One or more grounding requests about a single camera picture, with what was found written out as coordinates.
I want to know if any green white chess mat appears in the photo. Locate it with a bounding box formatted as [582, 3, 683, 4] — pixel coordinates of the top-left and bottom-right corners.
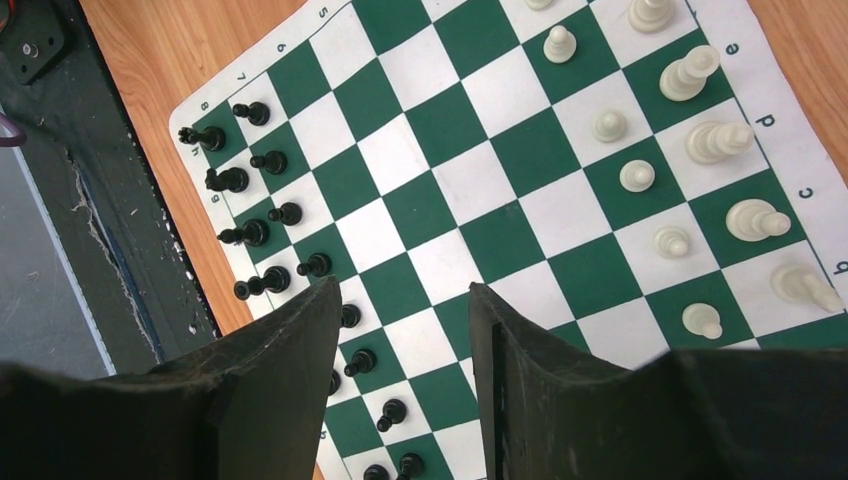
[169, 1, 847, 479]

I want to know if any white chess bishop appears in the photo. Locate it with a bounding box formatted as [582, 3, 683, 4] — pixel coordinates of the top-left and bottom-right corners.
[725, 199, 792, 242]

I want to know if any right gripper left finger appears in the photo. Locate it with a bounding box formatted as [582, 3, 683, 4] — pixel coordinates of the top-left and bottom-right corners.
[1, 277, 342, 479]

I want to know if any black chess pawn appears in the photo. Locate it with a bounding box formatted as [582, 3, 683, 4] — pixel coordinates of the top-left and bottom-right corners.
[296, 253, 332, 277]
[250, 150, 288, 175]
[344, 349, 377, 377]
[267, 202, 303, 226]
[231, 101, 270, 126]
[375, 399, 407, 433]
[341, 304, 361, 329]
[397, 452, 426, 480]

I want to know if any white chess pawn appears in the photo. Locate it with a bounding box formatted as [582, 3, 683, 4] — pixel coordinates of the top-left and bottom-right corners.
[681, 303, 723, 340]
[654, 226, 690, 259]

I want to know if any white chess knight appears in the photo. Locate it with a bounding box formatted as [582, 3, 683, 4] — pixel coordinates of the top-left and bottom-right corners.
[770, 264, 845, 313]

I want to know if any black chess piece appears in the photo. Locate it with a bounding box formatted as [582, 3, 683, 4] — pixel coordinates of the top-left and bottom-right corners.
[216, 219, 270, 247]
[233, 266, 291, 301]
[328, 370, 341, 396]

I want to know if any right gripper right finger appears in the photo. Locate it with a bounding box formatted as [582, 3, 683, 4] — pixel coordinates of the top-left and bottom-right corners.
[469, 283, 847, 479]

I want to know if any black chess knight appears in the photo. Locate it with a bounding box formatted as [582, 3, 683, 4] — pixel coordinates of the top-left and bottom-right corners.
[204, 167, 249, 193]
[363, 464, 390, 480]

